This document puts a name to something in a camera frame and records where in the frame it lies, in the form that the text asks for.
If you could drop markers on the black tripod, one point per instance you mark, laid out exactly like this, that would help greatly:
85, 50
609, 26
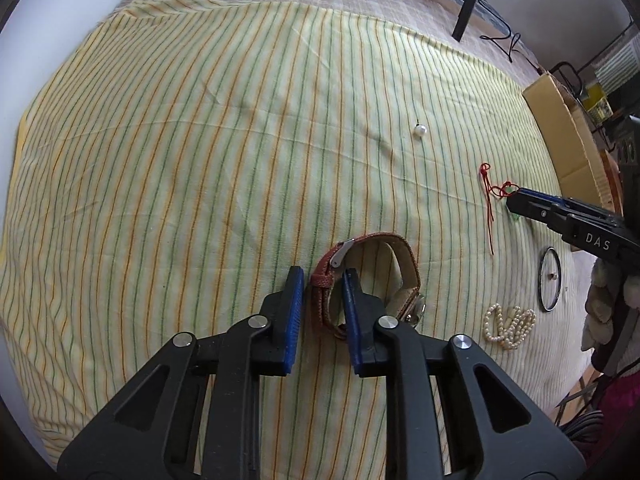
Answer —
467, 5

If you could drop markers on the person's right hand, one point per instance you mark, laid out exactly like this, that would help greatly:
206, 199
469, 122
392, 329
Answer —
602, 305

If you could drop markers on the shallow cardboard box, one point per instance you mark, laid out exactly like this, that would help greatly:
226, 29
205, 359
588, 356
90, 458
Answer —
555, 120

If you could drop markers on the beige checked mat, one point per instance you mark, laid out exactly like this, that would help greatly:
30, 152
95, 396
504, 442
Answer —
400, 15

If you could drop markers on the thin black bangle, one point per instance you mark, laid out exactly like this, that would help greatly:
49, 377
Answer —
539, 280

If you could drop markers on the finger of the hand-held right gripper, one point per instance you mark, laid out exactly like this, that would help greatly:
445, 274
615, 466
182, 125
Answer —
530, 210
542, 197

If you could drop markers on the person's pink striped clothing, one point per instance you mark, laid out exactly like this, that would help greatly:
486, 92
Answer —
620, 410

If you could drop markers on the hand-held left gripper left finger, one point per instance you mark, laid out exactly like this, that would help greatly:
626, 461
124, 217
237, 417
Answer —
291, 310

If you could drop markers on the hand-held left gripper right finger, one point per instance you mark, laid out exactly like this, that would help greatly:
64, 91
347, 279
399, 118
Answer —
352, 320

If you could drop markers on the yellow striped cloth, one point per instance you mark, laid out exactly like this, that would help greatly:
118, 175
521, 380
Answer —
200, 160

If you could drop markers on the single white pearl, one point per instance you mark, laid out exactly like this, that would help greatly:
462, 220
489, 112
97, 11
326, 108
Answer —
419, 131

